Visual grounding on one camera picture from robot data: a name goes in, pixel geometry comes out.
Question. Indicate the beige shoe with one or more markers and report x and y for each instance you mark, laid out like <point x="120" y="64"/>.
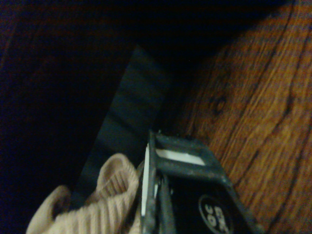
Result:
<point x="97" y="214"/>

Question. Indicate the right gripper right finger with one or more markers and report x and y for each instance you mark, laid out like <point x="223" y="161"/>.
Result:
<point x="185" y="165"/>

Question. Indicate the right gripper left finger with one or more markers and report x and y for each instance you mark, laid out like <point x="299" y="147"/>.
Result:
<point x="165" y="209"/>

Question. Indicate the brown shoe rack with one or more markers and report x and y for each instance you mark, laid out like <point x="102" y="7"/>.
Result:
<point x="256" y="97"/>

